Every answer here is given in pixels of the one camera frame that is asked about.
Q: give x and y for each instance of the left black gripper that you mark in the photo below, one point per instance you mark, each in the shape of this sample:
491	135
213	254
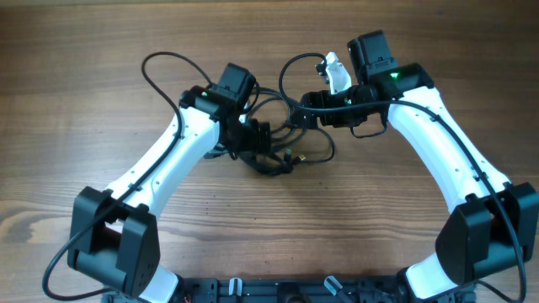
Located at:
253	142

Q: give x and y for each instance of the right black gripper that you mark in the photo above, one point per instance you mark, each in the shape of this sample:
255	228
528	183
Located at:
328	118

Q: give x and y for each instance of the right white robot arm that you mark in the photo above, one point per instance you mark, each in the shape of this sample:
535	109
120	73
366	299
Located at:
492	222

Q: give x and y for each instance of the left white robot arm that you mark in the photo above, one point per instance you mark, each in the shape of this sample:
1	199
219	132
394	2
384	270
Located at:
114	237

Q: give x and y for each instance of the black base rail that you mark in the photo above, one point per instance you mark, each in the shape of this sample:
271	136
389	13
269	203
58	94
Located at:
376	289

